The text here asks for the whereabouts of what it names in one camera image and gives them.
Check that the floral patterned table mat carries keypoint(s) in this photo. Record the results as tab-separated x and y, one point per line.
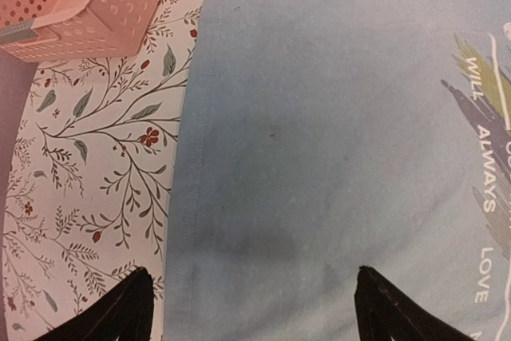
91	174

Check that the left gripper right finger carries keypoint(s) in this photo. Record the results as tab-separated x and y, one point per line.
384	312

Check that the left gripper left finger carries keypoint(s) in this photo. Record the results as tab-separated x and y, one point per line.
123	313

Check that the light blue t-shirt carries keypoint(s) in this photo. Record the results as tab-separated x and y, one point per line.
319	136

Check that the pink perforated plastic basket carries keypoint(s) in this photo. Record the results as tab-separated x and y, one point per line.
80	5

